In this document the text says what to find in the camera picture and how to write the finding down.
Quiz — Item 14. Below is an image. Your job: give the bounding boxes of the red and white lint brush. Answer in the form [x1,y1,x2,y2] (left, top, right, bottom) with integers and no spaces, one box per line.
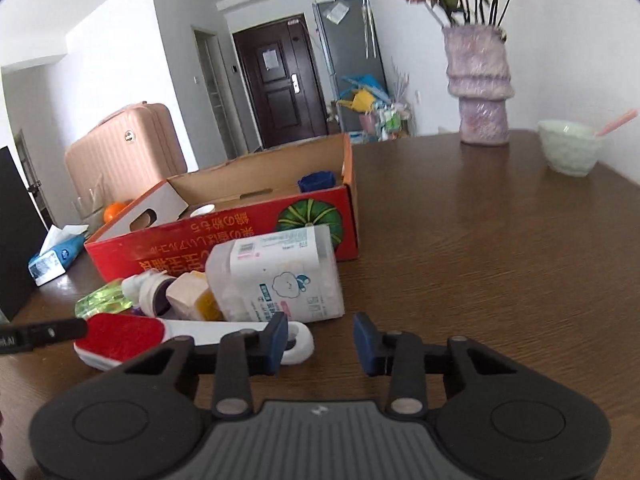
[73,312,315,372]

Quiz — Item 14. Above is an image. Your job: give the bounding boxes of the grey refrigerator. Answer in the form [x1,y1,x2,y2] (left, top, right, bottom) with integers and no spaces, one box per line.
[312,0,388,136]

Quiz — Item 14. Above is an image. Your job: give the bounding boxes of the dark brown entrance door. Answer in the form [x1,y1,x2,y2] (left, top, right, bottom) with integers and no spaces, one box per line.
[232,14,328,150]

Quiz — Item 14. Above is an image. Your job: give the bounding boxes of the black paper bag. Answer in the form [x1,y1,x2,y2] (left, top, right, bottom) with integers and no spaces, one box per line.
[0,146,51,323]

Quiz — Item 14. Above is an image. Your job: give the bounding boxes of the white interior door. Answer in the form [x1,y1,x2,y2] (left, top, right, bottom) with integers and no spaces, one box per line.
[194,27,238,161]

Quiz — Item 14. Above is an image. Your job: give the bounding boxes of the blue tissue pack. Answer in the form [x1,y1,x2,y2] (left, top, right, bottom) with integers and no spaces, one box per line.
[27,224,90,287]

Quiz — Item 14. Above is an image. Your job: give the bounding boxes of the green transparent bottle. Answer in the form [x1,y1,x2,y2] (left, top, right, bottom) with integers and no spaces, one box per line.
[75,280,135,317]

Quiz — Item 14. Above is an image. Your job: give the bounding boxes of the red cardboard box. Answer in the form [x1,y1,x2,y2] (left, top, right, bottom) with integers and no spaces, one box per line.
[84,132,360,283]

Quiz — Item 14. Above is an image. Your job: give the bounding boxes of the pink spoon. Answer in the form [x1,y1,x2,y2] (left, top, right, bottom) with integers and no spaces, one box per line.
[594,109,638,138]

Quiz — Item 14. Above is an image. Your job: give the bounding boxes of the blue plastic item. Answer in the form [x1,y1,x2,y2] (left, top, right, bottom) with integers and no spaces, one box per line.
[298,171,335,193]

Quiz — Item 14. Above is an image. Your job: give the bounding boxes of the beige small box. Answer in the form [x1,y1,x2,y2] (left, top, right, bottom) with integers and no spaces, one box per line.
[165,270,211,321]

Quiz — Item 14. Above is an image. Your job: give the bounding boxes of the yellow watering can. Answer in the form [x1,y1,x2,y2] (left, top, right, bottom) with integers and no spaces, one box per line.
[336,91,376,113]

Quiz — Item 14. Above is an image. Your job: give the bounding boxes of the cluttered storage rack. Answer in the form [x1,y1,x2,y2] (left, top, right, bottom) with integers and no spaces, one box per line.
[357,100,416,142]

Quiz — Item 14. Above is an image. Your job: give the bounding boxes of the white cotton swab jar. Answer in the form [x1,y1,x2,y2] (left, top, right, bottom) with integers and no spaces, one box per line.
[205,225,347,323]

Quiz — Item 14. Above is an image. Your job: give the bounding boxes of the pink suitcase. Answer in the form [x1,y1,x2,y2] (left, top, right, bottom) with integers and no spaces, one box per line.
[64,102,188,228]

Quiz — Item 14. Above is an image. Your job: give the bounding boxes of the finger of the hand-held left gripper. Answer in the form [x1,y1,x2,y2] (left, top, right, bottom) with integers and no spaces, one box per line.
[0,317,90,356]

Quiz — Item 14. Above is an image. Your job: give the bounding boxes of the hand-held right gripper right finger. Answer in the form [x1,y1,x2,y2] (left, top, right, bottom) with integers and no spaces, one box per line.
[352,312,518,418]

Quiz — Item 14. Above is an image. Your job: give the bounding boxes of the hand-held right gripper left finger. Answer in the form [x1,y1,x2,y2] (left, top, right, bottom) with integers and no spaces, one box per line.
[107,312,291,418]

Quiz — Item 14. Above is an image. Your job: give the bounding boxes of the clear glass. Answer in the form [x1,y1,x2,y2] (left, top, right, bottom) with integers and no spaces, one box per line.
[70,187,108,231]

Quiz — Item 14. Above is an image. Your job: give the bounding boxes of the purple ceramic vase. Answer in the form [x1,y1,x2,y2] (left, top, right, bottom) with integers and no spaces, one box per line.
[442,24,516,147]

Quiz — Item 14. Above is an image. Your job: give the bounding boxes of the yellow small packet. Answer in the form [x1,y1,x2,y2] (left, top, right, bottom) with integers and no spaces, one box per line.
[195,287,224,322]

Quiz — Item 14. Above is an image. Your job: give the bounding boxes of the pale green bowl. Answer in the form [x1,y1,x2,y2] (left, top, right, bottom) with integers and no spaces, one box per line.
[537,119,605,178]

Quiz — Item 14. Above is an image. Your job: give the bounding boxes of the orange fruit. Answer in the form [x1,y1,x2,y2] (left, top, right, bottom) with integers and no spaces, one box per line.
[102,201,133,224]

